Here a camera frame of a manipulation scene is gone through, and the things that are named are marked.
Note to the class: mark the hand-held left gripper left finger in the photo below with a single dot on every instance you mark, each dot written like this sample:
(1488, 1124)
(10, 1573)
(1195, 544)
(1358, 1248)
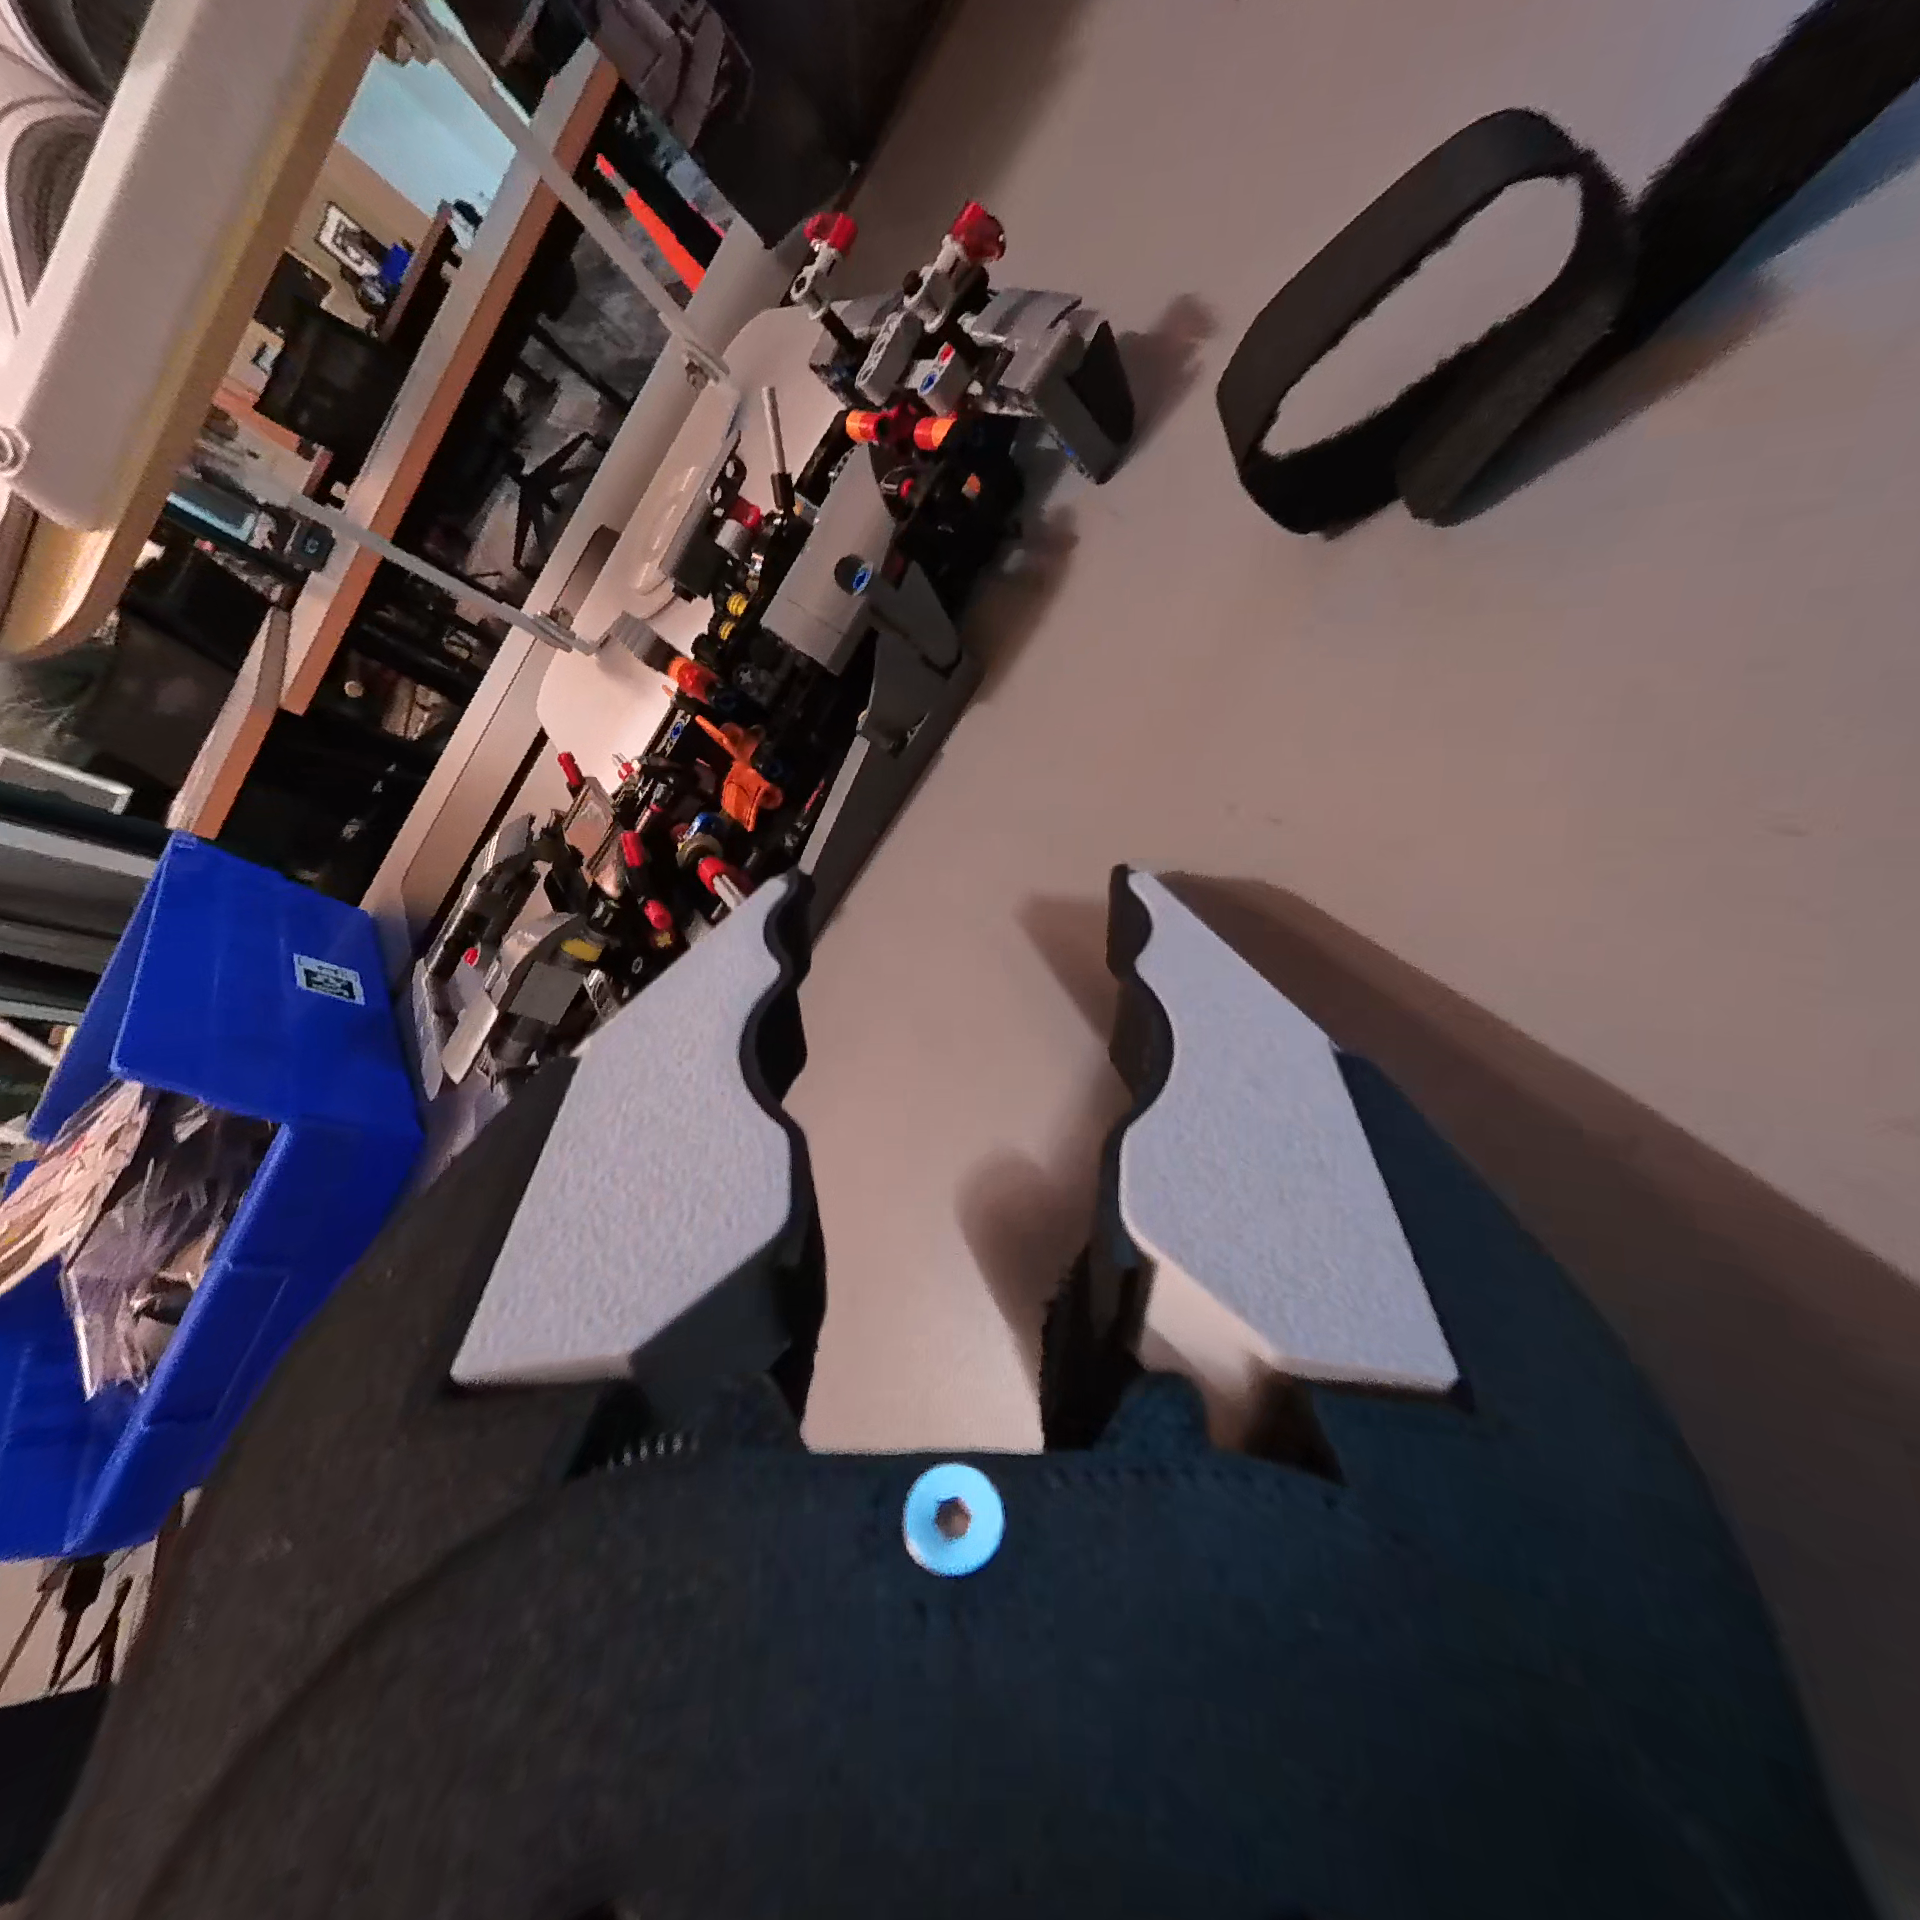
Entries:
(646, 1201)

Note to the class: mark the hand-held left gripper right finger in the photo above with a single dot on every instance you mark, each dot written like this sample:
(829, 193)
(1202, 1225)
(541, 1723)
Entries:
(1277, 1201)

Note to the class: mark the partly built lego vehicle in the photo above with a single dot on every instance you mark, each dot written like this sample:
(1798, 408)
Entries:
(840, 600)

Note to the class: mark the blue plastic bin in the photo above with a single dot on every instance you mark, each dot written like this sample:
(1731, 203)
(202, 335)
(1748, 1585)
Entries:
(224, 975)

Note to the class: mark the clear plastic parts bags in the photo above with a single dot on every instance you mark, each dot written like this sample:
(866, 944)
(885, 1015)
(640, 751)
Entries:
(120, 1231)

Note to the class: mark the white book stand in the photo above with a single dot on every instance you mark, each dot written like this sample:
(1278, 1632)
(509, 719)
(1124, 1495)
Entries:
(675, 511)

